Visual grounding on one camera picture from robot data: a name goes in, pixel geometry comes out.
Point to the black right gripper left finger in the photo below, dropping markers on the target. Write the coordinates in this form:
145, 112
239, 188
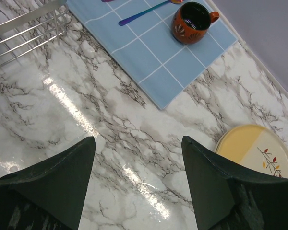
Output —
48, 195

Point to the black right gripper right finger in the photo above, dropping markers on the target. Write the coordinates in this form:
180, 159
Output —
228, 196

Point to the cream and yellow plate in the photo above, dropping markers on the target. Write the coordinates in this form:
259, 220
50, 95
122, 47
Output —
257, 148

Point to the cream and pink plate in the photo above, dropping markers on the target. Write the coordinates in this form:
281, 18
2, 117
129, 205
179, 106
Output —
217, 144

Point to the blue checked placemat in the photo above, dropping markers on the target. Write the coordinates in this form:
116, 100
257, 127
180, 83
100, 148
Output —
146, 49

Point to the orange and black mug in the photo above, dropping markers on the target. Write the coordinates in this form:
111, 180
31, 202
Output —
191, 22

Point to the iridescent rainbow spoon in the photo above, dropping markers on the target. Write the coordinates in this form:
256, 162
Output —
136, 16

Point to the steel wire dish rack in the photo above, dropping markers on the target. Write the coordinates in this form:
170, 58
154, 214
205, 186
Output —
26, 25

